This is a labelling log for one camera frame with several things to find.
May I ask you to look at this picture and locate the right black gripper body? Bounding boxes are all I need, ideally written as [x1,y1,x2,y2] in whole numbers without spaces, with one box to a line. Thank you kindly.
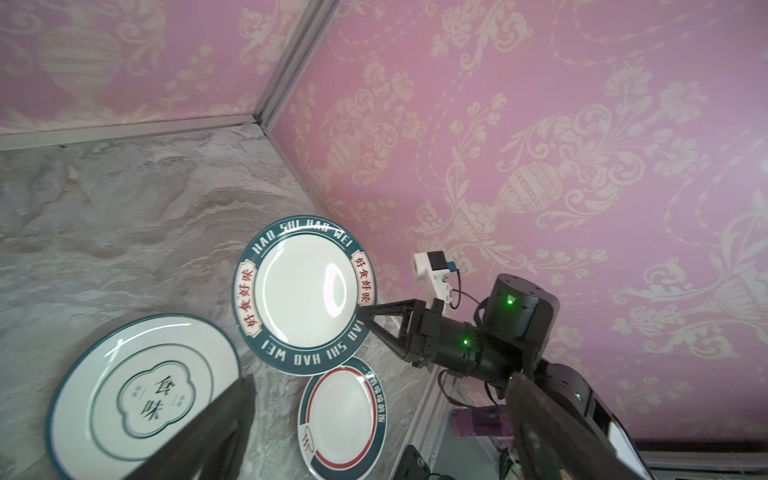
[413,300,510,384]

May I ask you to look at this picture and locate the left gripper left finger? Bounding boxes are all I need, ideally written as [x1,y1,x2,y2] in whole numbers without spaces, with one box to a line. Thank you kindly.
[128,375,256,479]

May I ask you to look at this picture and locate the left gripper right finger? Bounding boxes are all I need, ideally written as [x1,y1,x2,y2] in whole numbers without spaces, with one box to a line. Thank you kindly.
[506,374,636,480]

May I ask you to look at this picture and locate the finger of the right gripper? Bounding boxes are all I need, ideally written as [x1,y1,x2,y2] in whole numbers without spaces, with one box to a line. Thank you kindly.
[358,299,427,360]

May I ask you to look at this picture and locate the white plate green lettered rim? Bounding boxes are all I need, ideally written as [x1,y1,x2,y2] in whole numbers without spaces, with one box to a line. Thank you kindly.
[232,215,377,377]

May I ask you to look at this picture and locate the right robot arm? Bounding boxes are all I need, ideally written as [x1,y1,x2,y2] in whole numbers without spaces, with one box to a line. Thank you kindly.
[359,274,652,479]

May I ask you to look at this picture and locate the purple plastic bottle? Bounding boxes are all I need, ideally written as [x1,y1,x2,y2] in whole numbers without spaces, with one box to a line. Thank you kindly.
[449,406,514,437]

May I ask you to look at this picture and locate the white plate with clover emblem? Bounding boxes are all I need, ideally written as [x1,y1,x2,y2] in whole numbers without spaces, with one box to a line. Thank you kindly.
[46,314,241,479]

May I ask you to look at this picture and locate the white plate red-green rim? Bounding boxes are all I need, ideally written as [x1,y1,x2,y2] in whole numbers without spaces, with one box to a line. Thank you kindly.
[297,357,388,480]

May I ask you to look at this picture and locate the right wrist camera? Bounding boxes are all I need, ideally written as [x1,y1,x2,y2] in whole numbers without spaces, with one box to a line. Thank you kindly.
[413,250,458,303]

